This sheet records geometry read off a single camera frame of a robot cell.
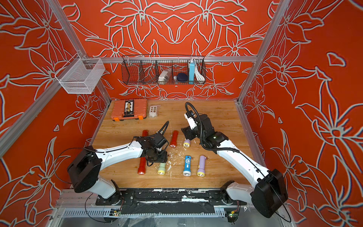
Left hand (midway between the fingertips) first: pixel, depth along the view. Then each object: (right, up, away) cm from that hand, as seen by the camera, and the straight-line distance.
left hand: (165, 159), depth 84 cm
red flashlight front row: (-13, -4, -4) cm, 15 cm away
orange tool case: (-22, +31, +23) cm, 45 cm away
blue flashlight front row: (+13, -5, -4) cm, 15 cm away
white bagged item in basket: (-1, +52, +8) cm, 53 cm away
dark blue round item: (+10, +53, +11) cm, 55 cm away
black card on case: (-30, +31, +20) cm, 47 cm away
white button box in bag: (-12, +29, +23) cm, 39 cm away
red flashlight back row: (-16, +14, +14) cm, 26 cm away
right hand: (+11, +21, -6) cm, 24 cm away
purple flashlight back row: (+13, +8, +6) cm, 17 cm away
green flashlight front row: (-2, -4, -4) cm, 6 cm away
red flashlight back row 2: (+5, +10, +11) cm, 15 cm away
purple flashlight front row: (+22, -3, -3) cm, 22 cm away
